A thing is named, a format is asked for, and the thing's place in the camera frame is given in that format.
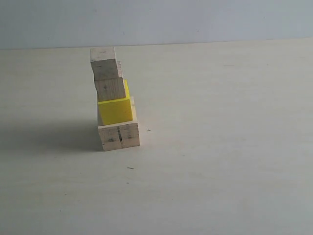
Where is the yellow wooden cube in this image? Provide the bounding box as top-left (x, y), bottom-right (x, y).
top-left (97, 79), bottom-right (134, 125)

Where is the small plain wooden cube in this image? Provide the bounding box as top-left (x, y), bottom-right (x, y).
top-left (90, 47), bottom-right (118, 81)

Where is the large plain wooden cube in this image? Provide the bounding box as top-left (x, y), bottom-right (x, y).
top-left (97, 96), bottom-right (140, 151)

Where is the medium plain wooden cube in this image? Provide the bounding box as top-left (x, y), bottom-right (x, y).
top-left (94, 61), bottom-right (126, 101)

